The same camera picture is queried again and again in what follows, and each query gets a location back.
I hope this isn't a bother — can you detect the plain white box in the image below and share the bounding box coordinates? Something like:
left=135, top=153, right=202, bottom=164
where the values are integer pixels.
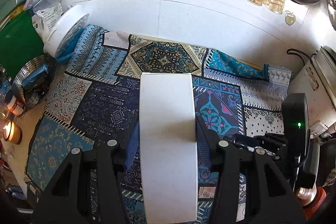
left=139, top=73, right=198, bottom=223

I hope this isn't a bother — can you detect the right hand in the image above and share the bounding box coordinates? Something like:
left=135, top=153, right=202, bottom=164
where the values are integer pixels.
left=296, top=184, right=327, bottom=220

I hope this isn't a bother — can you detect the patterned blue tablecloth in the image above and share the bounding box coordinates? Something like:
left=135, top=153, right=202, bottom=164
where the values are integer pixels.
left=24, top=23, right=292, bottom=224

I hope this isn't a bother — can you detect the steel strainer bowl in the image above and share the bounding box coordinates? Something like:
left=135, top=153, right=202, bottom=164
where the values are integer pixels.
left=11, top=54, right=57, bottom=109

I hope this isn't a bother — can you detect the lit candle jar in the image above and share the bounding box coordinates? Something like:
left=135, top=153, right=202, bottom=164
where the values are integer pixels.
left=3, top=119, right=22, bottom=144

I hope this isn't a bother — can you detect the white perforated round container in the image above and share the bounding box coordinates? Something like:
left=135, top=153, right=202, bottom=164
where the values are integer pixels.
left=43, top=4, right=89, bottom=59

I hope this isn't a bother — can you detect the clear zip bag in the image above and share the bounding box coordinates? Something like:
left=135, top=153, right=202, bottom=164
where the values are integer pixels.
left=23, top=0, right=63, bottom=43

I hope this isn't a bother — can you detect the black power cable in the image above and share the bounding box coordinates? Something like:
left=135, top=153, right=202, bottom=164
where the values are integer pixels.
left=286, top=48, right=317, bottom=67

